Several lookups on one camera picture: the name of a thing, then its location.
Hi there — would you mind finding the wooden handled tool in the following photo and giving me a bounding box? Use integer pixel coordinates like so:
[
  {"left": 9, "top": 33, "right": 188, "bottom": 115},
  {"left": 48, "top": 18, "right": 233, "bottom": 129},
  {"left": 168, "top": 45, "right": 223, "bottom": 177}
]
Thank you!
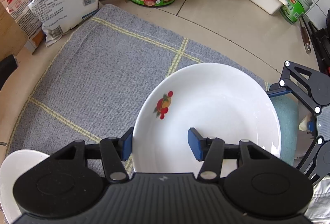
[{"left": 298, "top": 18, "right": 312, "bottom": 55}]

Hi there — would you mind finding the teal cloth mat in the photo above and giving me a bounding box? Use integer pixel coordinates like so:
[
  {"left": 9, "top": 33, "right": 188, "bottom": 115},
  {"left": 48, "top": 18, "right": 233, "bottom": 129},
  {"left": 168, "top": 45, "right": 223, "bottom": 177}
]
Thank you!
[{"left": 265, "top": 95, "right": 299, "bottom": 166}]

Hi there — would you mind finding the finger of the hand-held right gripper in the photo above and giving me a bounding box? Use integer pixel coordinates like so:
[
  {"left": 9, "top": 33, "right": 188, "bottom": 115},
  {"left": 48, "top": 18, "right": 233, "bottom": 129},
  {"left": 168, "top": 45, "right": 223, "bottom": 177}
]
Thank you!
[
  {"left": 266, "top": 60, "right": 322, "bottom": 114},
  {"left": 295, "top": 137, "right": 325, "bottom": 187}
]

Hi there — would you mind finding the black stove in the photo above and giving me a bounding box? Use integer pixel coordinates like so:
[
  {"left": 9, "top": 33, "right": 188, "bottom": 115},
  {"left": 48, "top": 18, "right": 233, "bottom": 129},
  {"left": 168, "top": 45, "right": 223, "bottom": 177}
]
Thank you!
[{"left": 311, "top": 9, "right": 330, "bottom": 73}]

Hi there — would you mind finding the white jacket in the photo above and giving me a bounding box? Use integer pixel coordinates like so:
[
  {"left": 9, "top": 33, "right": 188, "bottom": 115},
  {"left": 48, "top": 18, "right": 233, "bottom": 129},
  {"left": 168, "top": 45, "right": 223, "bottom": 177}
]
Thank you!
[{"left": 305, "top": 183, "right": 330, "bottom": 222}]

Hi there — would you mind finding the green glass jar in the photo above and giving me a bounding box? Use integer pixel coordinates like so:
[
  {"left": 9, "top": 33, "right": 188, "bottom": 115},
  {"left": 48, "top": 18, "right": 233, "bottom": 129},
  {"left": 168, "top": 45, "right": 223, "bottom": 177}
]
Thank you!
[{"left": 280, "top": 0, "right": 314, "bottom": 25}]

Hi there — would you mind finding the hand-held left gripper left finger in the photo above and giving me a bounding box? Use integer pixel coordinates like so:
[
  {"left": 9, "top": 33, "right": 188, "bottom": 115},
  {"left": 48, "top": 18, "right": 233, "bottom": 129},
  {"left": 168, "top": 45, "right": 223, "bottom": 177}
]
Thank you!
[{"left": 52, "top": 127, "right": 134, "bottom": 184}]

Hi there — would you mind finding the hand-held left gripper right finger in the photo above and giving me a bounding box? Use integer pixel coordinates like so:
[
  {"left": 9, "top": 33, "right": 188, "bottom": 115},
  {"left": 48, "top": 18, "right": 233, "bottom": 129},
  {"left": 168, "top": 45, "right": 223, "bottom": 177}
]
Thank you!
[{"left": 188, "top": 127, "right": 281, "bottom": 180}]

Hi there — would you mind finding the white plate with fruit print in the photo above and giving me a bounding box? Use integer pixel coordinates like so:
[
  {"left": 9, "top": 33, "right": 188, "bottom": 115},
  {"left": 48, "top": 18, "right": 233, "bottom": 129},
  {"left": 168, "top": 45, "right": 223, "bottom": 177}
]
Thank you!
[{"left": 131, "top": 63, "right": 282, "bottom": 179}]

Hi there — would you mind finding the wooden cutting board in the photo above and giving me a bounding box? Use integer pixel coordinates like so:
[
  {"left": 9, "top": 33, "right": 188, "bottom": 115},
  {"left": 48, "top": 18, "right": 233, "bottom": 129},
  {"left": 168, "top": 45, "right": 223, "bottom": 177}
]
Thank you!
[{"left": 0, "top": 0, "right": 27, "bottom": 62}]

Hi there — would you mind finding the grey checked cloth mat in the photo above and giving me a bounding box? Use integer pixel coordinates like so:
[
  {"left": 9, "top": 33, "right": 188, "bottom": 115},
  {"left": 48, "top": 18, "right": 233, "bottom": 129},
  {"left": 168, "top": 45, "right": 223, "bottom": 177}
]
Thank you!
[{"left": 5, "top": 4, "right": 269, "bottom": 180}]

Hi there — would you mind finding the white bowl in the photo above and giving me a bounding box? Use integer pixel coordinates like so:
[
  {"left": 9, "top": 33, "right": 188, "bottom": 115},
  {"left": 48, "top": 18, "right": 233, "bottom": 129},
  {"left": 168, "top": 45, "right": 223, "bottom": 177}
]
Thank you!
[{"left": 0, "top": 149, "right": 51, "bottom": 224}]

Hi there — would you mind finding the black handled kitchen knife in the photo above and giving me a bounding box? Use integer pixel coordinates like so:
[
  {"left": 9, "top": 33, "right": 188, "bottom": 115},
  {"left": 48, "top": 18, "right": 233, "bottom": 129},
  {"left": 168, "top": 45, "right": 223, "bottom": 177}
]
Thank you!
[{"left": 0, "top": 55, "right": 19, "bottom": 92}]

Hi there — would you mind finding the red and white bag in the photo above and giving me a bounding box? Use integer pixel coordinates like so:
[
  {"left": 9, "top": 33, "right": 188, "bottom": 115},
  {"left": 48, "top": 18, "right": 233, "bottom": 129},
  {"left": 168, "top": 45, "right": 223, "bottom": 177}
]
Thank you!
[{"left": 5, "top": 0, "right": 49, "bottom": 54}]

